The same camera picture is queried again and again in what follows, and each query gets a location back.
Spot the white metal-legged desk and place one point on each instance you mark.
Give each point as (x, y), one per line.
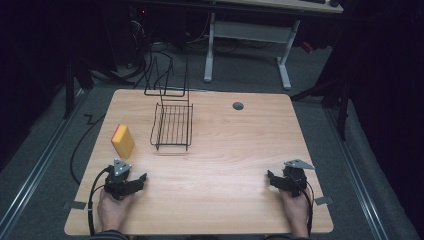
(250, 31)

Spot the person's right hand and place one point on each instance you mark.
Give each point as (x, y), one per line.
(296, 210)

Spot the grey tape piece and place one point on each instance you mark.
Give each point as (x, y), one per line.
(324, 200)
(75, 205)

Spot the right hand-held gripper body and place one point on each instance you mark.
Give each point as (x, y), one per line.
(295, 180)

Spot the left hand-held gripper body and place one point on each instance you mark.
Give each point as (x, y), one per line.
(117, 181)

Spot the yellow sponge with red side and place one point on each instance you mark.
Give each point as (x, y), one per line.
(123, 141)

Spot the black metal stand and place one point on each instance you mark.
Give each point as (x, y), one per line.
(333, 100)
(71, 86)

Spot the metal floor rail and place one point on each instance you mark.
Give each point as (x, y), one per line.
(356, 173)
(36, 173)

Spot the person's left hand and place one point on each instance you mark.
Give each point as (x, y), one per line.
(111, 211)

